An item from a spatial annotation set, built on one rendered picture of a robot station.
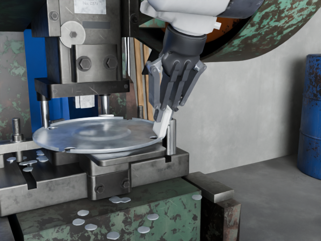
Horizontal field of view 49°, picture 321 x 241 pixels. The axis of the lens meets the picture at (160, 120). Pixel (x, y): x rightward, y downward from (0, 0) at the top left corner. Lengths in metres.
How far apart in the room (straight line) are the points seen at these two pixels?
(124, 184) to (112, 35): 0.34
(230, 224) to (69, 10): 0.59
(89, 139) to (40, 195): 0.15
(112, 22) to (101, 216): 0.42
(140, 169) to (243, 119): 2.04
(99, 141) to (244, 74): 2.12
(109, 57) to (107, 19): 0.09
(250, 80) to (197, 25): 2.22
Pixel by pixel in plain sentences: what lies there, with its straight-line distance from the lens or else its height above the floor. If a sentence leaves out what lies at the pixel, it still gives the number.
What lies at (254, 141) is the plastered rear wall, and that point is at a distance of 2.96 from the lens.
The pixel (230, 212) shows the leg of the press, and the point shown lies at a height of 0.61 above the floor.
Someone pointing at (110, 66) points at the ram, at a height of 0.93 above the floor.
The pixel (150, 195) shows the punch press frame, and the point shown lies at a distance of 0.80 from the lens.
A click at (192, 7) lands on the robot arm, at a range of 0.49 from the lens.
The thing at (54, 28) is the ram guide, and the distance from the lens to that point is 0.75.
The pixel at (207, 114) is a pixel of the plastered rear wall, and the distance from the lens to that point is 2.58.
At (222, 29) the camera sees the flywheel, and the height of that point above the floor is 1.01.
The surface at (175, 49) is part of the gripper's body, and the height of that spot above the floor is 0.97.
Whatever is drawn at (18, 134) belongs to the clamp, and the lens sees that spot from 0.88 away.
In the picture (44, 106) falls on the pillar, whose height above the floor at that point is 0.82.
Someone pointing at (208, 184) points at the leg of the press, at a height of 0.64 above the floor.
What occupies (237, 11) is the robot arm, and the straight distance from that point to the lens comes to 0.53.
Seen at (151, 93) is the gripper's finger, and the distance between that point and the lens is 0.68.
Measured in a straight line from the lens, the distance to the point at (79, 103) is 0.88.
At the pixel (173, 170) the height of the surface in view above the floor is 0.67.
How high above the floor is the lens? 0.98
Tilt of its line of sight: 13 degrees down
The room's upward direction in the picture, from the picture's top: straight up
